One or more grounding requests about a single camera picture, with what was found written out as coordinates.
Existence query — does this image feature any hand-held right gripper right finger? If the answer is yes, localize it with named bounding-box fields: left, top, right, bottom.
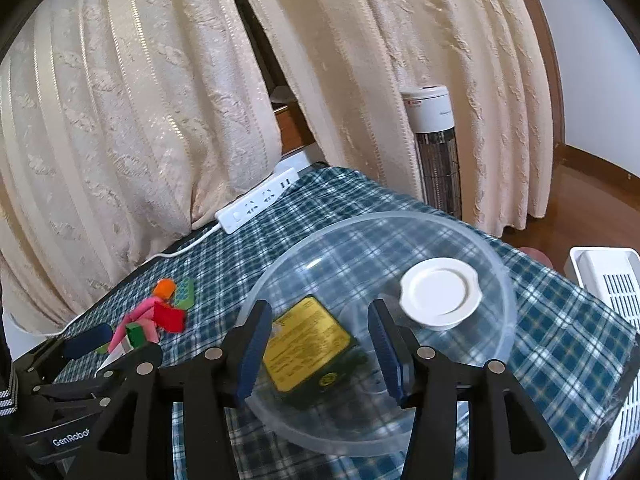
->
left=367, top=299, right=576, bottom=480

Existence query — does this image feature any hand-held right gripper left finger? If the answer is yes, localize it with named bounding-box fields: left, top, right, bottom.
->
left=75, top=300, right=274, bottom=480

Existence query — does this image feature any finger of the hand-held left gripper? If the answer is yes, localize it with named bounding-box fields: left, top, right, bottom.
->
left=12, top=322, right=114, bottom=378
left=29, top=359, right=135, bottom=412

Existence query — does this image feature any pink foam tube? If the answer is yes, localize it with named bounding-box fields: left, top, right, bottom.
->
left=107, top=297, right=168, bottom=353

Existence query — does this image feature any clear plastic bowl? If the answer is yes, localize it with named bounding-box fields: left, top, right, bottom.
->
left=235, top=211, right=518, bottom=457

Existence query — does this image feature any red block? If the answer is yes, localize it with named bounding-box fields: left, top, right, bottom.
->
left=152, top=301, right=187, bottom=333

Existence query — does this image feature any green and yellow box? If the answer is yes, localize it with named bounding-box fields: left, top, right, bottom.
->
left=262, top=295, right=358, bottom=408

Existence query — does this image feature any white round lid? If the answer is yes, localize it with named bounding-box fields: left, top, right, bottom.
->
left=399, top=257, right=483, bottom=331

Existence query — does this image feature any white power strip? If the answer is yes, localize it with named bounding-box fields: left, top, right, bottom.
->
left=215, top=166, right=299, bottom=234

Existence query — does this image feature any blue plaid tablecloth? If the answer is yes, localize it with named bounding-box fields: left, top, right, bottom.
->
left=50, top=166, right=638, bottom=480

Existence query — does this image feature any brown round object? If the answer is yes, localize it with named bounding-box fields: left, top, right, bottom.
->
left=520, top=247, right=552, bottom=267

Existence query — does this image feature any cream patterned curtain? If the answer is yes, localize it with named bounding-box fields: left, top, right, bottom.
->
left=0, top=0, right=286, bottom=337
left=227, top=0, right=563, bottom=237

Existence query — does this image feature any white tower heater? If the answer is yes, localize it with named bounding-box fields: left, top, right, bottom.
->
left=400, top=85, right=463, bottom=221

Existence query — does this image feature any white plastic basket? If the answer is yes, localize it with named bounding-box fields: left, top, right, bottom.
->
left=564, top=246, right=640, bottom=480

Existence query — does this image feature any white power strip cable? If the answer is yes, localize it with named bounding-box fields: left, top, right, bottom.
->
left=50, top=224, right=223, bottom=336

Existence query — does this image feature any brown wooden door frame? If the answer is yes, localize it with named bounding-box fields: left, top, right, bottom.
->
left=517, top=0, right=568, bottom=148

